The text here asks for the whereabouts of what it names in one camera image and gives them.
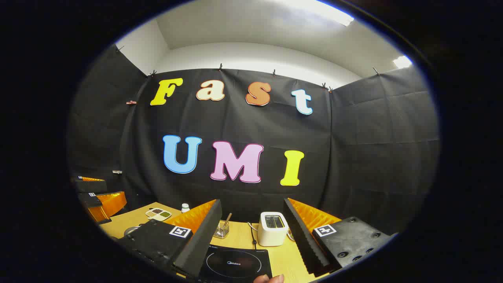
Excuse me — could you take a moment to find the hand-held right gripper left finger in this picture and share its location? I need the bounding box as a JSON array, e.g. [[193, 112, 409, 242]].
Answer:
[[118, 199, 222, 277]]

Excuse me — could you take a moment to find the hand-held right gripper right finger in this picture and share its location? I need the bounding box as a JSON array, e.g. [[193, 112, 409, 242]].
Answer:
[[283, 198, 397, 277]]

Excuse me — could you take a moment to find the black induction cooktop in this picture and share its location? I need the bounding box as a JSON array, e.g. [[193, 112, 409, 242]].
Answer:
[[198, 244, 273, 283]]

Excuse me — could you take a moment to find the white toaster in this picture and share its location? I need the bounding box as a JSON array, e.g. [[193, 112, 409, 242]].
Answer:
[[257, 211, 289, 247]]

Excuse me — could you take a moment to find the divided seasoning dish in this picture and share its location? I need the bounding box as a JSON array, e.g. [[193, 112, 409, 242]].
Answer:
[[145, 208, 172, 221]]

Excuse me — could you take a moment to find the long ceiling light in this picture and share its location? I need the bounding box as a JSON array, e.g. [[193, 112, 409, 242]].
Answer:
[[275, 0, 354, 27]]

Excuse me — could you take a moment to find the wire utensil holder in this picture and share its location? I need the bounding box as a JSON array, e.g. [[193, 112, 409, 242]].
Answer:
[[213, 221, 230, 239]]

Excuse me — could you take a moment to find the black backdrop cloth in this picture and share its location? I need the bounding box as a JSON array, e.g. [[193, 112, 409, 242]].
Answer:
[[68, 44, 440, 236]]

